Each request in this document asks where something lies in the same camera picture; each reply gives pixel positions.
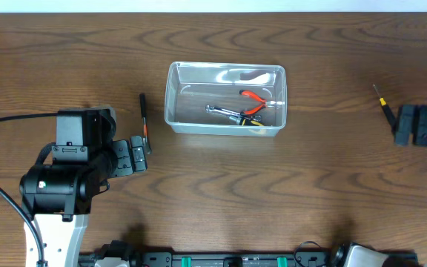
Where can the black orange scraper tool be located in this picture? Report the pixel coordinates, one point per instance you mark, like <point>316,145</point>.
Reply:
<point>143,109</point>

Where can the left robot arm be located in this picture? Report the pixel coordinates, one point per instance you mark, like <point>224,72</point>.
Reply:
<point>57,191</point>

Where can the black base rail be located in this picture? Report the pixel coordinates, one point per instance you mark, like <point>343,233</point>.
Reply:
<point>307,254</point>

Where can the red black pliers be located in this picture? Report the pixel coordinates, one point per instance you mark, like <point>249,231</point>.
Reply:
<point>263,103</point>

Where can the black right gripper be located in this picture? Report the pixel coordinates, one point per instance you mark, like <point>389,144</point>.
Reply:
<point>422,132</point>

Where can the black yellow precision screwdriver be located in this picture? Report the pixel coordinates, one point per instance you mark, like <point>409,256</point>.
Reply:
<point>391,119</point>

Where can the stubby yellow black screwdriver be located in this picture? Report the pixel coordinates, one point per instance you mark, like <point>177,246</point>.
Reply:
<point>245,121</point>

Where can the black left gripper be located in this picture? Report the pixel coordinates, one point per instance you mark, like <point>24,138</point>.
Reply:
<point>123,158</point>

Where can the clear plastic container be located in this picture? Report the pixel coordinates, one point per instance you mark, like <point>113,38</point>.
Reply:
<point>193,85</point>

